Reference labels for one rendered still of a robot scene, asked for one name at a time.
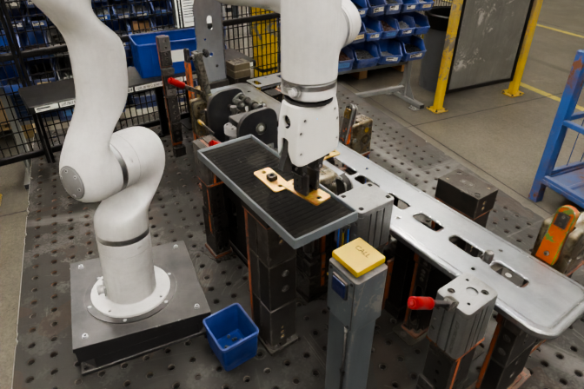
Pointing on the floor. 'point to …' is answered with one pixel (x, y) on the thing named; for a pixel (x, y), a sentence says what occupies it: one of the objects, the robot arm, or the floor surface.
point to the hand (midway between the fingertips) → (306, 179)
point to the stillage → (567, 180)
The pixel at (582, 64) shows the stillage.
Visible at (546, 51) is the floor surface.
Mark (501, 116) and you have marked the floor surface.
